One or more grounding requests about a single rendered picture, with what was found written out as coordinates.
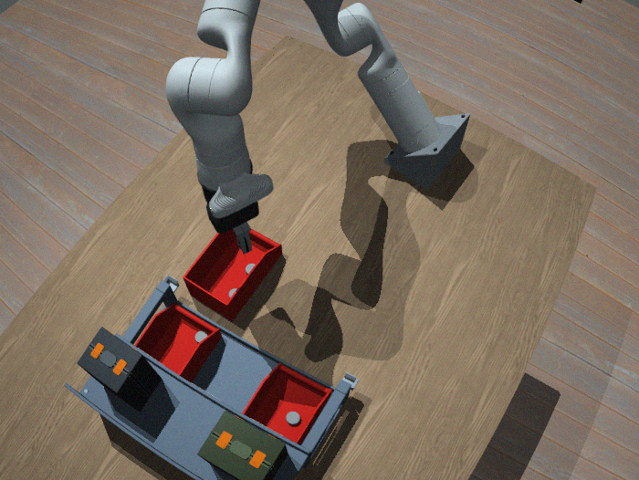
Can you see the grey metal shelf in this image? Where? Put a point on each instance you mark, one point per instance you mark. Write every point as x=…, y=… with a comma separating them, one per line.
x=179, y=416

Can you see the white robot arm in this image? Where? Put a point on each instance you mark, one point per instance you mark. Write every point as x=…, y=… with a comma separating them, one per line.
x=223, y=87

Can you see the dark grey case with orange latches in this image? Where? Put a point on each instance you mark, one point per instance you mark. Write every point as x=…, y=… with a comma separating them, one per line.
x=120, y=368

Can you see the dark green case with orange latches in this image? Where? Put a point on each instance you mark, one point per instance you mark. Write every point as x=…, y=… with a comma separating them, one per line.
x=242, y=451

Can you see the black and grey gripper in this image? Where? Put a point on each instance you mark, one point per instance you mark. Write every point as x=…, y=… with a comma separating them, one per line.
x=236, y=195

